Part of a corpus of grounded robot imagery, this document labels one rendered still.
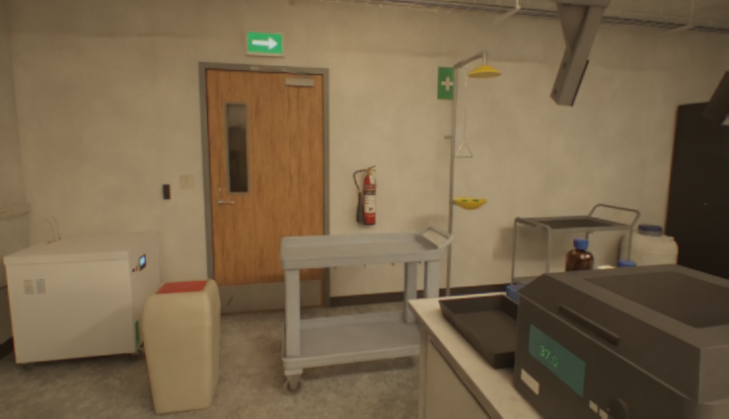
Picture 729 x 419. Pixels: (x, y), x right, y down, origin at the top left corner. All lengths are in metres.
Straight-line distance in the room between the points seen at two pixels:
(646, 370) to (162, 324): 2.12
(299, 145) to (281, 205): 0.56
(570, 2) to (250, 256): 3.31
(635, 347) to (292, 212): 2.94
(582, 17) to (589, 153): 4.23
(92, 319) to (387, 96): 2.81
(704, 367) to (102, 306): 3.00
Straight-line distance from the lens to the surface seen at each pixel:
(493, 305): 1.50
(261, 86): 3.40
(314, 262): 2.19
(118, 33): 3.67
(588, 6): 0.37
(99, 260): 3.03
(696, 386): 0.75
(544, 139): 4.22
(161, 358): 2.47
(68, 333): 3.26
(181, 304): 2.32
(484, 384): 1.09
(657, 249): 4.57
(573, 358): 0.88
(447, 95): 3.69
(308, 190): 3.38
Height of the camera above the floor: 1.49
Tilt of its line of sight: 7 degrees down
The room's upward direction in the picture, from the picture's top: straight up
